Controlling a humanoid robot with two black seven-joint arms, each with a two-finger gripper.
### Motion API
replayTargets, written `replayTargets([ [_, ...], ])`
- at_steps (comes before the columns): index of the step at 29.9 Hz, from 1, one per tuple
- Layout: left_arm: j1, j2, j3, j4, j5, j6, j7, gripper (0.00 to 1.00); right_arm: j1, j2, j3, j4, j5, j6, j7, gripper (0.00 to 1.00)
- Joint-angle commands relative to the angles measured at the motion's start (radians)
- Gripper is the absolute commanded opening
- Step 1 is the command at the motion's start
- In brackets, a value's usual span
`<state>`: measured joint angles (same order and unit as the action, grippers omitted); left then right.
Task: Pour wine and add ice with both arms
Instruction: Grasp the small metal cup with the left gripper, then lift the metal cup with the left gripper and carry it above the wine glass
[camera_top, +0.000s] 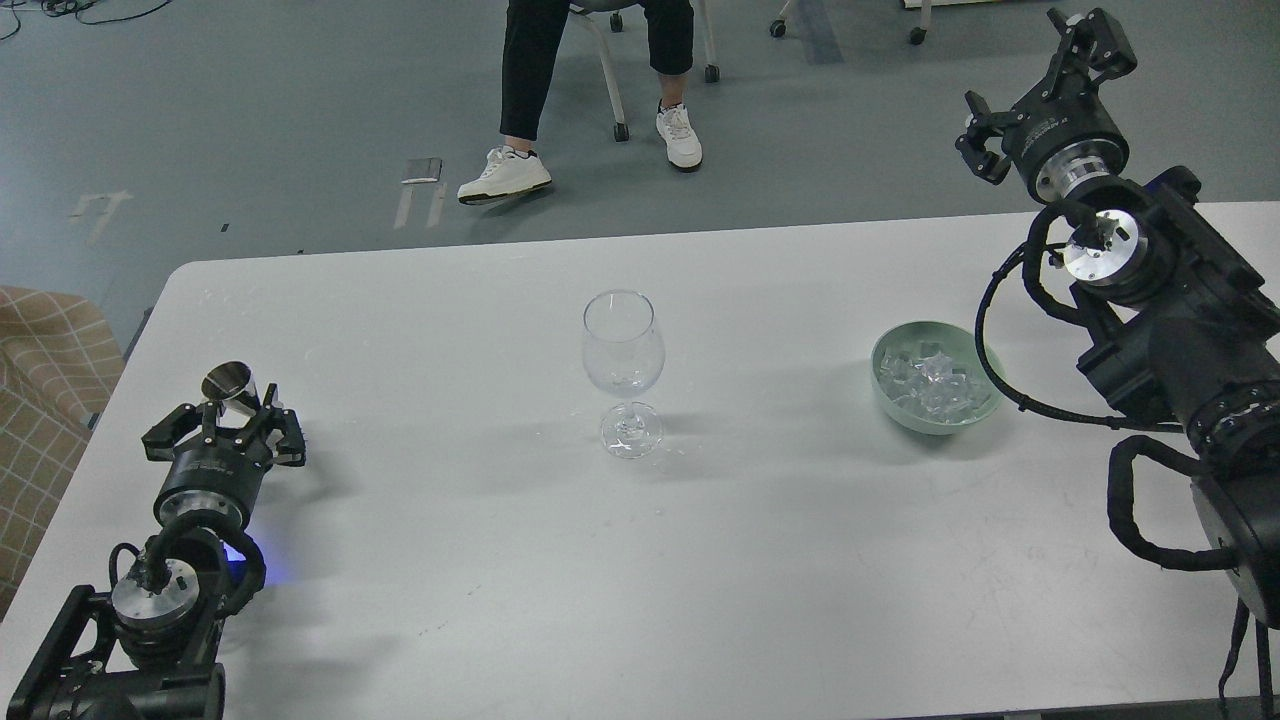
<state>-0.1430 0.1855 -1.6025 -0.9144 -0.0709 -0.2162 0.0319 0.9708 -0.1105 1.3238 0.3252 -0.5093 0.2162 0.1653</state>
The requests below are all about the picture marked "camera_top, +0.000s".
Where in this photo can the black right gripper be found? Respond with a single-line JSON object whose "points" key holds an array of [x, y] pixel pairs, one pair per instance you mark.
{"points": [[1062, 120]]}

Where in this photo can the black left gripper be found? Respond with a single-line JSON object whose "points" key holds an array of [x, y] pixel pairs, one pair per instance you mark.
{"points": [[221, 472]]}

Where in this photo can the steel double jigger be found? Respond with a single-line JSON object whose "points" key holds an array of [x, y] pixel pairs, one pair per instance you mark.
{"points": [[232, 385]]}

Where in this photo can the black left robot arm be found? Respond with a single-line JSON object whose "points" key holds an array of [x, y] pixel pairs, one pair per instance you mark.
{"points": [[147, 647]]}

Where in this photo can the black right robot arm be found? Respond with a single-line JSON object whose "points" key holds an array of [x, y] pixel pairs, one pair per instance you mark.
{"points": [[1178, 320]]}

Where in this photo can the pile of ice cubes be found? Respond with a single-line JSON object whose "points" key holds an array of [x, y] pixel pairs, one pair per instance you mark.
{"points": [[928, 383]]}

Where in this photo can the clear wine glass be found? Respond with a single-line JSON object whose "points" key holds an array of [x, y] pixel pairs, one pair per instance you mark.
{"points": [[624, 354]]}

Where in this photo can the beige checked cushion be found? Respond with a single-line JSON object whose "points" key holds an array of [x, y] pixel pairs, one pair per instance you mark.
{"points": [[60, 364]]}

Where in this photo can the green bowl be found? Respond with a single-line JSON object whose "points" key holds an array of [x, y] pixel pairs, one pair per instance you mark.
{"points": [[959, 344]]}

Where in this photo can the grey floor plate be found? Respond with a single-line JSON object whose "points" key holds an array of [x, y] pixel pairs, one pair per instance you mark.
{"points": [[422, 170]]}

